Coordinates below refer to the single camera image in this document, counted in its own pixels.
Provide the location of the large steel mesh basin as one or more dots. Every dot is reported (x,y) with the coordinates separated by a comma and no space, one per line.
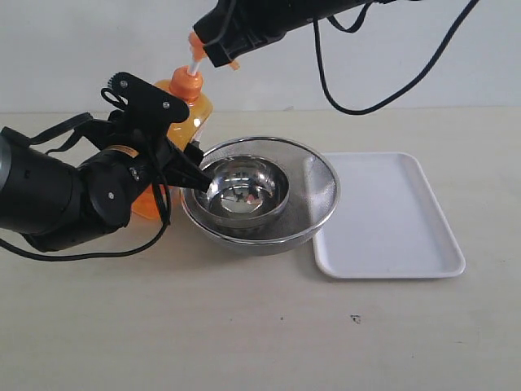
(314,195)

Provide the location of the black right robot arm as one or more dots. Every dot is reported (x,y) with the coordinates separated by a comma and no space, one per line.
(293,14)

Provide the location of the small stainless steel bowl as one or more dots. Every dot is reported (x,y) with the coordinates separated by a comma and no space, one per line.
(245,192)

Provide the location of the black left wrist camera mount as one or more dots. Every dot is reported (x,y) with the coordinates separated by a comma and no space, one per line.
(145,107)

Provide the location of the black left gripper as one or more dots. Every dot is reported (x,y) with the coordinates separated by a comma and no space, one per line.
(129,162)

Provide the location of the white rectangular plastic tray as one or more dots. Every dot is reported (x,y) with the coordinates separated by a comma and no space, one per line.
(388,223)

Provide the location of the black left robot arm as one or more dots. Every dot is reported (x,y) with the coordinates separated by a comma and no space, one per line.
(77,181)

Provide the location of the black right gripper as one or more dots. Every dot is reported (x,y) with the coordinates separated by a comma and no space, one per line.
(234,28)

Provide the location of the orange soap pump bottle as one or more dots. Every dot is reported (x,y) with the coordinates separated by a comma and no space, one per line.
(186,83)

